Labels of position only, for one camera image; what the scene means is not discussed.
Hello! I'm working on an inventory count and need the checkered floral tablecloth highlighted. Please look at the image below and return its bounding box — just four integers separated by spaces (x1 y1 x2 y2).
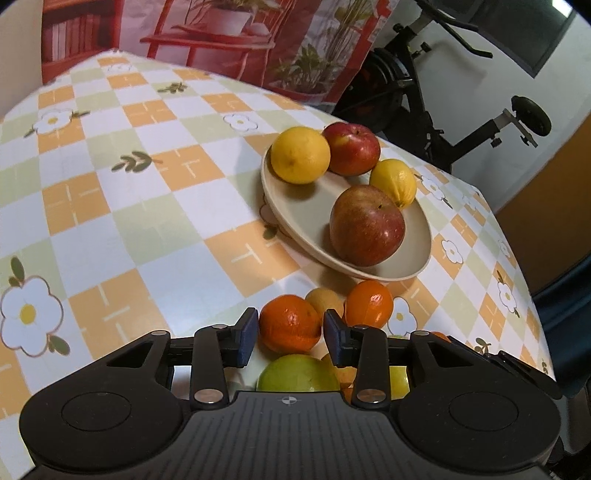
0 48 555 478

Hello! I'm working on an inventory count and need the pink printed backdrop cloth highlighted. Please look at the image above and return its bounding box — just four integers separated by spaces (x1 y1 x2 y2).
41 0 398 105

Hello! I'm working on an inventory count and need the small green apple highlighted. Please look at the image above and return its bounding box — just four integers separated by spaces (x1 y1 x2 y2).
390 366 410 400

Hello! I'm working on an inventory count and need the black exercise bike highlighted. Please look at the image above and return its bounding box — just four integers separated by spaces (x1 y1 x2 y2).
332 1 552 173

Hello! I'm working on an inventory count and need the round yellow orange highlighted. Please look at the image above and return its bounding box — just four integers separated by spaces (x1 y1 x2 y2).
270 126 331 185

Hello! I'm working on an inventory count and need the orange tangerine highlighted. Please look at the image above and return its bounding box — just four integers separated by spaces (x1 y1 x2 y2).
259 294 322 354
344 280 394 329
430 331 451 343
322 353 356 403

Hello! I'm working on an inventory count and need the large green apple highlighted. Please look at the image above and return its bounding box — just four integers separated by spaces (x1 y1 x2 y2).
256 354 341 393

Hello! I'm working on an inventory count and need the beige round plate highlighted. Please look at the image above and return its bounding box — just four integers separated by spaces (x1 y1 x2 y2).
260 152 432 282

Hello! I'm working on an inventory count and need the dark red apple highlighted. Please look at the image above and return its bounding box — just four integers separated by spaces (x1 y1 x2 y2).
329 185 406 267

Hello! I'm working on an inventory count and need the small tan longan fruit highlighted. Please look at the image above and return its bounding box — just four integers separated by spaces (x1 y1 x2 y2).
305 287 344 318

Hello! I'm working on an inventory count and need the wooden door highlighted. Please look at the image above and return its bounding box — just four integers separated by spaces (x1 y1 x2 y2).
497 119 591 293

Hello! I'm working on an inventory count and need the yellow lemon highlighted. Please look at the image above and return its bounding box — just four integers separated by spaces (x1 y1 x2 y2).
370 159 417 209

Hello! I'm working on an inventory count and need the bright red apple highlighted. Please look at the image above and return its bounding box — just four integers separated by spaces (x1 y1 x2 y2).
322 122 381 177

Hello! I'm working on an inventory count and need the blue curtain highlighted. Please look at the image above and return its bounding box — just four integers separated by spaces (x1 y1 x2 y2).
533 257 591 397

